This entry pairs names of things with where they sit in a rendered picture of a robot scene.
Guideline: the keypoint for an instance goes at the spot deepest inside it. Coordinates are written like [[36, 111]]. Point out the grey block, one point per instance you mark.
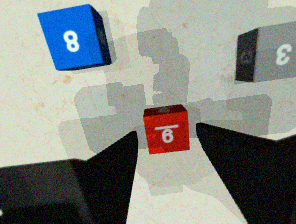
[[267, 53]]

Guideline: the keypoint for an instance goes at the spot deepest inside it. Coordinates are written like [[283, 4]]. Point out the blue block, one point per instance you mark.
[[76, 38]]

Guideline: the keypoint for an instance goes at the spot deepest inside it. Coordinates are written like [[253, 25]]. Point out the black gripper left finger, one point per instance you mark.
[[100, 187]]

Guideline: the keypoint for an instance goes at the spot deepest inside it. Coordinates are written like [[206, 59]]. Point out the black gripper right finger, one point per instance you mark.
[[259, 173]]

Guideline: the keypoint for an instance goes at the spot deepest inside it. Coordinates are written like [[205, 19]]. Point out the red block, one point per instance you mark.
[[167, 129]]

